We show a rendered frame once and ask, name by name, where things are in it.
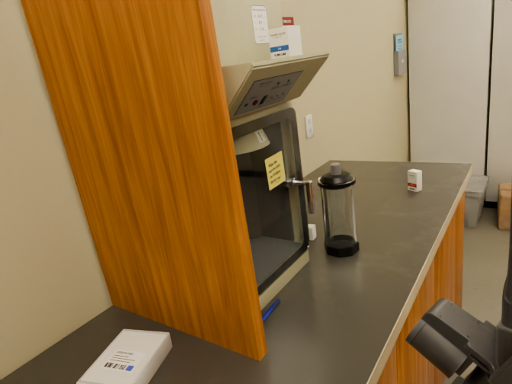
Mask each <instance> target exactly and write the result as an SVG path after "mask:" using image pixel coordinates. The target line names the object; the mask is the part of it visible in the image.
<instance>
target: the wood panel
mask: <svg viewBox="0 0 512 384"><path fill-rule="evenodd" d="M21 4H22V7H23V9H24V14H25V17H26V19H27V24H28V27H29V29H30V34H31V36H32V40H33V42H34V47H35V50H36V52H37V57H38V59H39V62H40V67H41V69H42V73H43V77H44V80H45V82H46V87H47V90H48V92H49V95H50V100H51V102H52V106H53V109H54V113H55V115H56V120H57V123H58V125H59V130H60V132H61V135H62V140H63V142H64V146H65V148H66V153H67V156H68V158H69V163H70V165H71V168H72V173H73V175H74V179H75V182H76V185H77V188H78V192H79V196H80V198H81V201H82V206H83V208H84V211H85V215H86V218H87V221H88V225H89V229H90V231H91V236H92V238H93V241H94V246H95V248H96V251H97V254H98V258H99V261H100V264H101V269H102V271H103V274H104V279H105V281H106V284H107V288H108V291H109V294H110V298H111V302H112V304H113V306H116V307H119V308H122V309H125V310H127V311H129V312H132V313H135V314H137V315H141V316H143V317H145V318H148V319H151V320H153V321H155V322H159V323H161V324H163V325H167V326H169V327H171V328H175V329H177V330H179V331H182V332H185V333H187V334H191V335H193V336H195V337H197V338H201V339H203V340H205V341H209V342H211V343H213V344H217V345H219V346H221V347H224V348H227V349H229V350H233V351H235V352H237V353H240V354H243V355H245V356H247V357H250V358H253V359H256V360H259V361H261V359H262V358H263V357H264V355H265V354H266V353H267V344H266V338H265V333H264V325H263V320H262V315H261V306H260V301H259V296H258V288H257V283H256V278H255V272H254V264H253V259H252V254H251V246H250V240H249V235H248V227H247V222H246V217H245V208H244V203H243V198H242V189H241V185H240V180H239V174H238V166H237V161H236V156H235V147H234V142H233V137H232V128H231V123H230V119H229V109H228V104H227V100H226V91H225V86H224V81H223V76H222V67H221V62H220V58H219V49H218V43H217V39H216V30H215V25H214V20H213V11H212V6H211V1H210V0H21Z"/></svg>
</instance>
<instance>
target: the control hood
mask: <svg viewBox="0 0 512 384"><path fill-rule="evenodd" d="M329 54H330V52H328V51H324V52H318V53H309V54H303V55H298V56H289V57H283V58H278V59H269V60H263V61H258V62H249V63H243V64H238V65H233V66H223V67H222V76H223V81H224V86H225V91H226V100H227V104H228V109H229V119H230V120H231V119H234V118H237V117H241V116H244V115H246V114H250V113H253V112H255V111H258V110H262V109H264V108H267V107H272V106H274V105H277V104H281V103H283V102H286V101H290V100H292V99H295V98H298V97H300V96H301V95H302V93H303V92H304V91H305V89H306V88H307V86H308V85H309V83H310V82H311V80H313V78H314V77H315V75H316V74H317V72H318V71H319V69H320V68H321V67H322V65H323V64H324V63H325V61H326V59H327V58H328V57H329ZM302 70H303V72H302V74H301V76H300V77H299V78H298V79H297V81H296V83H295V84H294V86H293V87H292V88H291V90H290V91H289V93H288V94H287V96H286V97H285V98H284V100H283V101H280V102H277V103H274V104H270V105H267V106H265V107H261V108H258V109H255V110H251V111H249V112H246V113H243V114H239V115H236V116H234V114H235V112H236V111H237V110H238V107H239V106H240V104H241V102H242V101H243V99H244V98H245V95H246V94H247V93H248V91H249V89H250V87H251V86H252V84H253V83H254V81H257V80H261V79H265V78H271V77H275V76H278V75H285V74H289V73H292V72H299V71H302Z"/></svg>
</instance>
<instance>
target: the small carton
mask: <svg viewBox="0 0 512 384"><path fill-rule="evenodd" d="M268 36H269V44H270V55H271V59H278V58H283V57H289V56H298V55H302V43H301V35H300V26H299V25H298V26H285V27H279V28H275V29H271V30H268Z"/></svg>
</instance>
